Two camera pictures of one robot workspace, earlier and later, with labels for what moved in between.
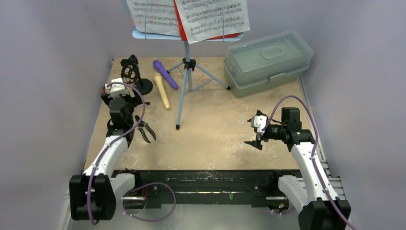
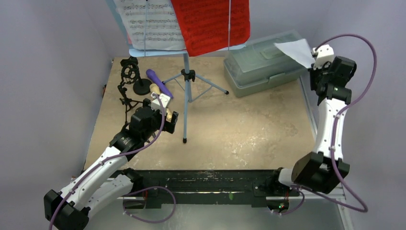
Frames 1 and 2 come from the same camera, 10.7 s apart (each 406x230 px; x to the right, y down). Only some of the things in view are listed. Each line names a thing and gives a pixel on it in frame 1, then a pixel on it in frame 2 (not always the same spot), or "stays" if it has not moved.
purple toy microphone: x=158 y=65 to x=151 y=73
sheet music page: x=207 y=19 to x=299 y=49
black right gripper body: x=259 y=135 to x=317 y=81
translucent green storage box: x=258 y=64 stays
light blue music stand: x=189 y=64 to x=188 y=75
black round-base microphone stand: x=129 y=72 stays
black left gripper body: x=105 y=97 to x=156 y=125
